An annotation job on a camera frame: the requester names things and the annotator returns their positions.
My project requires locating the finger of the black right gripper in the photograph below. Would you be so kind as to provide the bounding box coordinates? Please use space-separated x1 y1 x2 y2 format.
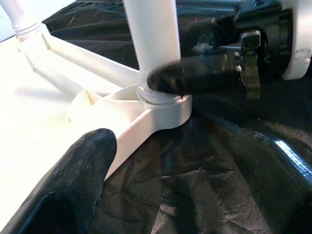
211 13 242 47
147 55 244 95

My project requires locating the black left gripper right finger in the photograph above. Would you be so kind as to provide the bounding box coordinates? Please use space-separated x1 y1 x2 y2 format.
229 129 312 234

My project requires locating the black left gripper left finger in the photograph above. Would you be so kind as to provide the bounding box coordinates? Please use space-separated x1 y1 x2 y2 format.
0 128 118 234

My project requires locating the white plastic table leg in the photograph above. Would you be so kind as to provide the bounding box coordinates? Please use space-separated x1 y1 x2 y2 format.
0 0 43 39
121 0 182 105

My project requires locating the white plastic table top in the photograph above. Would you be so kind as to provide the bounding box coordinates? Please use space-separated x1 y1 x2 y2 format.
0 24 192 234

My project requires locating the black plastic table cover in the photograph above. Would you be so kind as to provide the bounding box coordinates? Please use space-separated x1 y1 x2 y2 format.
41 0 312 234

